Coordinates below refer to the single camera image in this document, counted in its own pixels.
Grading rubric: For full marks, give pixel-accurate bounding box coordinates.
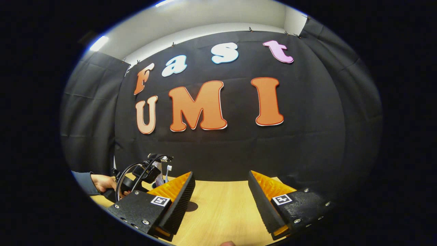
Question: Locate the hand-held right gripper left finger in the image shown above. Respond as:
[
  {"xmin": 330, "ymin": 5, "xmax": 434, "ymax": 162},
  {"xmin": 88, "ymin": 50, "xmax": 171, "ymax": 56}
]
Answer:
[{"xmin": 107, "ymin": 171, "xmax": 196, "ymax": 241}]

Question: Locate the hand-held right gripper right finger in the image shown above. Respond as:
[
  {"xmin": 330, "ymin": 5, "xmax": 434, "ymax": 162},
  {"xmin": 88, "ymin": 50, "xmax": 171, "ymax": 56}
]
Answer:
[{"xmin": 248, "ymin": 170, "xmax": 337, "ymax": 240}]

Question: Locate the wooden desktop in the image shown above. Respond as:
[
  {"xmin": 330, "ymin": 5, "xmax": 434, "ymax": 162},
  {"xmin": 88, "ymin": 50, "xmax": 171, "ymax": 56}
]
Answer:
[{"xmin": 89, "ymin": 176, "xmax": 297, "ymax": 246}]

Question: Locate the black backdrop cloth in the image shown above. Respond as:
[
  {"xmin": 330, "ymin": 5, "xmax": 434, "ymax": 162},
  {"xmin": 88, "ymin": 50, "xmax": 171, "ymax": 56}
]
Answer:
[{"xmin": 114, "ymin": 30, "xmax": 345, "ymax": 182}]

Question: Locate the dark grey side curtain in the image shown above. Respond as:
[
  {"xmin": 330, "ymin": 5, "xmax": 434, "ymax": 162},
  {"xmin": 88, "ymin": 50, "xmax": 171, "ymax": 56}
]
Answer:
[
  {"xmin": 300, "ymin": 17, "xmax": 383, "ymax": 205},
  {"xmin": 61, "ymin": 51, "xmax": 130, "ymax": 176}
]

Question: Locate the black cable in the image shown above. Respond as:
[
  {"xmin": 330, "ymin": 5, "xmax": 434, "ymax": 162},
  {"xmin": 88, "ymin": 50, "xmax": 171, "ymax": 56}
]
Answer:
[{"xmin": 115, "ymin": 154, "xmax": 166, "ymax": 202}]

